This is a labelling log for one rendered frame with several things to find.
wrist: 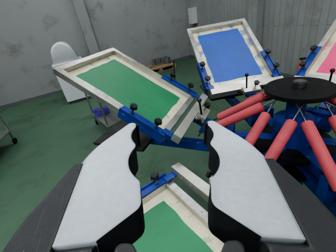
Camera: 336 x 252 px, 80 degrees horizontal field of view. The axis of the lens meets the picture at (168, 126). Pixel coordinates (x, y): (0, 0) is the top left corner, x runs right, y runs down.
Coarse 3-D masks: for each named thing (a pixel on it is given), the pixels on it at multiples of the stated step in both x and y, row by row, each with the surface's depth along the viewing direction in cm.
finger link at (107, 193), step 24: (120, 144) 10; (96, 168) 9; (120, 168) 9; (72, 192) 8; (96, 192) 8; (120, 192) 8; (72, 216) 7; (96, 216) 7; (120, 216) 7; (72, 240) 6; (96, 240) 6; (120, 240) 7
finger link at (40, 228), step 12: (72, 168) 9; (60, 180) 8; (72, 180) 8; (60, 192) 8; (48, 204) 7; (60, 204) 7; (36, 216) 7; (48, 216) 7; (60, 216) 7; (24, 228) 6; (36, 228) 6; (48, 228) 6; (12, 240) 6; (24, 240) 6; (36, 240) 6; (48, 240) 6
